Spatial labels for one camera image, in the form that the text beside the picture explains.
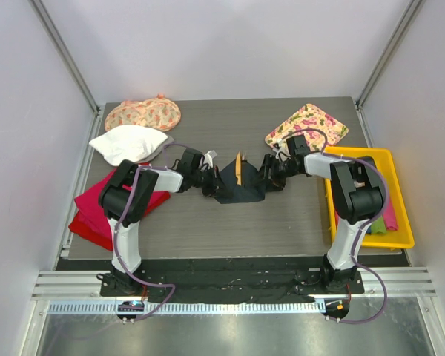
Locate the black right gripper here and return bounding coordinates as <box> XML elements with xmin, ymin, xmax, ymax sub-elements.
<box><xmin>251</xmin><ymin>154</ymin><xmax>300</xmax><ymax>193</ymax></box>

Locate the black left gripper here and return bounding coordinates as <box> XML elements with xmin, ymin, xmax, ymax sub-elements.
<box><xmin>191</xmin><ymin>165</ymin><xmax>231</xmax><ymax>198</ymax></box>

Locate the dark blue paper napkin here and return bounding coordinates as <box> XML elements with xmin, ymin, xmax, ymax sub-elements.
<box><xmin>215</xmin><ymin>159</ymin><xmax>266</xmax><ymax>204</ymax></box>

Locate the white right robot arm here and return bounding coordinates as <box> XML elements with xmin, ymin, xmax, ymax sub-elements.
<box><xmin>253</xmin><ymin>152</ymin><xmax>389</xmax><ymax>293</ymax></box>

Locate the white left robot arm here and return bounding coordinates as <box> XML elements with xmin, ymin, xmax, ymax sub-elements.
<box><xmin>99</xmin><ymin>156</ymin><xmax>231</xmax><ymax>296</ymax></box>

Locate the grey cloth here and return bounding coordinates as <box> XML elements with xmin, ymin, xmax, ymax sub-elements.
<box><xmin>141</xmin><ymin>136</ymin><xmax>174</xmax><ymax>162</ymax></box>

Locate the floral pattern tray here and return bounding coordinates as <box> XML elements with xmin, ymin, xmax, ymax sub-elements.
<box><xmin>264</xmin><ymin>103</ymin><xmax>349</xmax><ymax>151</ymax></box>

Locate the floral fabric pouch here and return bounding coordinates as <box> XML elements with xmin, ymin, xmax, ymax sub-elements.
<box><xmin>104</xmin><ymin>93</ymin><xmax>182</xmax><ymax>132</ymax></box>

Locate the white cloth bag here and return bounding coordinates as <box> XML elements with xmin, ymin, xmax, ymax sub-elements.
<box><xmin>89</xmin><ymin>125</ymin><xmax>168</xmax><ymax>167</ymax></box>

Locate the magenta cloth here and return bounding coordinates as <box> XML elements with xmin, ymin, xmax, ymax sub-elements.
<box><xmin>73</xmin><ymin>162</ymin><xmax>171</xmax><ymax>238</ymax></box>

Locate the red cloth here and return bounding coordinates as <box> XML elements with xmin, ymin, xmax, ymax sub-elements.
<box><xmin>67</xmin><ymin>161</ymin><xmax>171</xmax><ymax>252</ymax></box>

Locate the yellow plastic bin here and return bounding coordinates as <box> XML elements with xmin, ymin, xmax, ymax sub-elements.
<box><xmin>326</xmin><ymin>146</ymin><xmax>415</xmax><ymax>250</ymax></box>

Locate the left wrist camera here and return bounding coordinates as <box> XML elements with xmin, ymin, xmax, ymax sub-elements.
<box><xmin>178</xmin><ymin>148</ymin><xmax>217</xmax><ymax>172</ymax></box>

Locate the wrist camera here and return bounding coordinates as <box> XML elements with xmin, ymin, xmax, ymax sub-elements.
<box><xmin>178</xmin><ymin>148</ymin><xmax>217</xmax><ymax>172</ymax></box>
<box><xmin>275</xmin><ymin>134</ymin><xmax>311</xmax><ymax>161</ymax></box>

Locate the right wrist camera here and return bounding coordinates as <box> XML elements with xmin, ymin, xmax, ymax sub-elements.
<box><xmin>275</xmin><ymin>134</ymin><xmax>311</xmax><ymax>161</ymax></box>

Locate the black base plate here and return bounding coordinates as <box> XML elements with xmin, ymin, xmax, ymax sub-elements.
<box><xmin>96</xmin><ymin>257</ymin><xmax>365</xmax><ymax>304</ymax></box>

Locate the aluminium front rail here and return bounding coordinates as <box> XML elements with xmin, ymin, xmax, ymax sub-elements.
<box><xmin>32</xmin><ymin>268</ymin><xmax>436</xmax><ymax>320</ymax></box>

